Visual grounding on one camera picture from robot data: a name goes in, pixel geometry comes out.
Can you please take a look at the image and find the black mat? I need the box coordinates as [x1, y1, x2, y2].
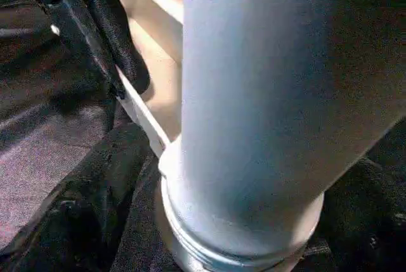
[0, 0, 406, 272]

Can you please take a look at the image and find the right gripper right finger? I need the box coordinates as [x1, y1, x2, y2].
[303, 155, 406, 272]

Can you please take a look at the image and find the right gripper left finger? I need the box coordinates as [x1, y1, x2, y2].
[0, 124, 154, 272]

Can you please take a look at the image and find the white plastic table leg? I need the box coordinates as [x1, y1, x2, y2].
[160, 0, 406, 266]

